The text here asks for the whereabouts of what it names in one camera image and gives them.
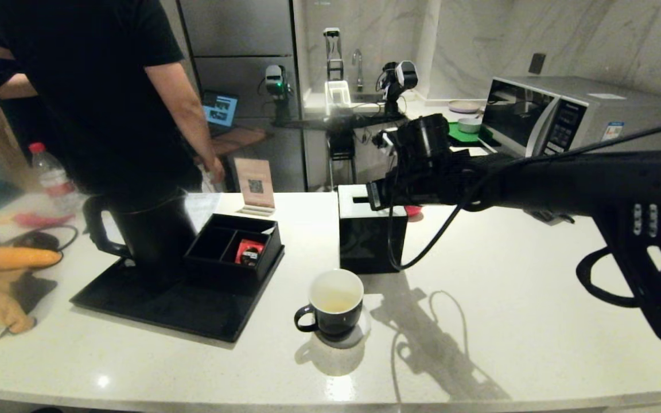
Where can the pale pink plate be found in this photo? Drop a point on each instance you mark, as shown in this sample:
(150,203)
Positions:
(463,106)

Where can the chrome metal stand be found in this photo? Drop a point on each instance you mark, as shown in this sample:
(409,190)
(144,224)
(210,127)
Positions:
(333,53)

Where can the chrome faucet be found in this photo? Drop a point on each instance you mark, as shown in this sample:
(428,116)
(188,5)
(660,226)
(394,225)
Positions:
(358,66)

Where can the pink flat item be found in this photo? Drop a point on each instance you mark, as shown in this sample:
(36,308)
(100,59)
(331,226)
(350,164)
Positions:
(38,220)

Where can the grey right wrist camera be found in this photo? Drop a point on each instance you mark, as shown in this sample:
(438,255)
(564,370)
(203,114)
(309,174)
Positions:
(385,140)

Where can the grey device with green light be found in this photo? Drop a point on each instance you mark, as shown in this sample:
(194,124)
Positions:
(275,80)

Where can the dark wall socket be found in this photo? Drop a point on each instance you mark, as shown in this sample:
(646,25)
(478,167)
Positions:
(535,63)

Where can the black mug white inside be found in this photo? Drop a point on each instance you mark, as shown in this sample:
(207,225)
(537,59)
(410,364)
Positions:
(336,321)

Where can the brown wooden table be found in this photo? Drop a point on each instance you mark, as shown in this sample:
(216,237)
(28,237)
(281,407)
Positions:
(238,140)

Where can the black background robot arm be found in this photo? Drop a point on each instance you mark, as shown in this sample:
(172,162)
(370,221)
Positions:
(396,80)

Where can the plastic bottle red cap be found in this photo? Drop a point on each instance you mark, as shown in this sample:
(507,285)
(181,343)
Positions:
(52,179)

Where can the small grey bowl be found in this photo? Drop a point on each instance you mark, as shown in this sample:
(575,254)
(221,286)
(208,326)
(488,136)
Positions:
(469,125)

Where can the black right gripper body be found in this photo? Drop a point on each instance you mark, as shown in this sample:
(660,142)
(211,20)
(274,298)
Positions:
(393,192)

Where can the black electric kettle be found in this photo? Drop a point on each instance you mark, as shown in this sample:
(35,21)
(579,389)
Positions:
(155,241)

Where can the green tray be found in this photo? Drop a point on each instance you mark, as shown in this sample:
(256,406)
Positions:
(462,136)

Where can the brown QR code sign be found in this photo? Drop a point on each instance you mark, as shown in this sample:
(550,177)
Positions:
(255,182)

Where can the orange plush piece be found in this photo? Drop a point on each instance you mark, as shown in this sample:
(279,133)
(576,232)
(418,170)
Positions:
(23,258)

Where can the open laptop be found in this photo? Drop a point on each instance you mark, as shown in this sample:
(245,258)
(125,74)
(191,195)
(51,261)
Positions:
(220,110)

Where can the person in black shirt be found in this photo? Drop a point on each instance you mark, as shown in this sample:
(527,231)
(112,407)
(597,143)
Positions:
(89,86)
(15,120)

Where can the black serving tray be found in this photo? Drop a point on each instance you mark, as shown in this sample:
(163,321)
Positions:
(193,318)

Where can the black tissue box white lid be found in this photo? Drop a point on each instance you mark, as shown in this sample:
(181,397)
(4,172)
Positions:
(365,241)

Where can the grey oven mitt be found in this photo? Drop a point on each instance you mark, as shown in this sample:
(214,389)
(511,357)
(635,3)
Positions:
(548,217)

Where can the red tomato-shaped timer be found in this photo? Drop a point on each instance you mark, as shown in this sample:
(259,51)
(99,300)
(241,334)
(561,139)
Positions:
(413,211)

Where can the silver microwave oven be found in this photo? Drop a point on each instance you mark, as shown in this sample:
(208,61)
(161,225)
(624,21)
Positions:
(617,115)

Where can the black compartment organizer box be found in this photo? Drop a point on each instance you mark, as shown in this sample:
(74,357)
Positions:
(216,258)

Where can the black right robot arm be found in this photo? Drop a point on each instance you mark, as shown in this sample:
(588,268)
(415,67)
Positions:
(566,183)

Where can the grey steel refrigerator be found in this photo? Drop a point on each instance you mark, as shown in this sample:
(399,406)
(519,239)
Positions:
(250,28)

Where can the white dish rack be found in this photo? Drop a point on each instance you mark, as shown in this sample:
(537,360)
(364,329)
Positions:
(336,96)

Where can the black stool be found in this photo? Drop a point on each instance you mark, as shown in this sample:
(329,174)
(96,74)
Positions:
(341,150)

